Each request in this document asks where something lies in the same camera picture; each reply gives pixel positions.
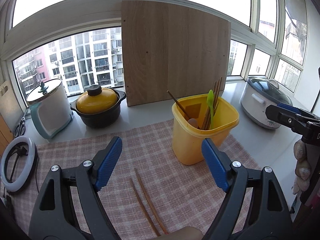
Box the right gloved hand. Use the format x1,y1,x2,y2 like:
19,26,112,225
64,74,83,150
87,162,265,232
292,139,311,194

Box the wooden chopstick in bucket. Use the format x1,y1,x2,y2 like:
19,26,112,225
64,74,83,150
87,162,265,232
202,77,222,130

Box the yellow plastic utensil bucket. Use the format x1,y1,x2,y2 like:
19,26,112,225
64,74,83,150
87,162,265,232
171,94,239,165

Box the black pot yellow lid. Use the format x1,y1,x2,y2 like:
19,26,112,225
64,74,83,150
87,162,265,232
71,85,126,128

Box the pink plaid table cloth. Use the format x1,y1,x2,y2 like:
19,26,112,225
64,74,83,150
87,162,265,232
11,120,225,239

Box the wooden chopstick on cloth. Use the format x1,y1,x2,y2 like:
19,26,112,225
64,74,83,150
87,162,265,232
134,168,169,234
129,178,161,237

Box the white floral rice cooker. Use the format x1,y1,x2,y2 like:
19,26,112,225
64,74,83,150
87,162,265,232
240,76,293,130

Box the green plastic spoon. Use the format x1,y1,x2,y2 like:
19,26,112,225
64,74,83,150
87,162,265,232
207,90,214,129

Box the wooden chopstick leaning out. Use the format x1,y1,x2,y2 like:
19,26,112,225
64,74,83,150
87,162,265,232
167,90,191,120

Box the white teal kettle canister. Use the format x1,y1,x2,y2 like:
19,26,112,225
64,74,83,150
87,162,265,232
26,79,73,139

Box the black scissors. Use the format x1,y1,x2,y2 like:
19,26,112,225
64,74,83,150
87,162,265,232
14,117,25,138

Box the brown wooden plank panel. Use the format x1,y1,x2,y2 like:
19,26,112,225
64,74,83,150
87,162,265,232
0,116,14,155

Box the light wooden board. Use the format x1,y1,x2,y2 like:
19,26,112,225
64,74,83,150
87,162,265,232
121,1,231,106

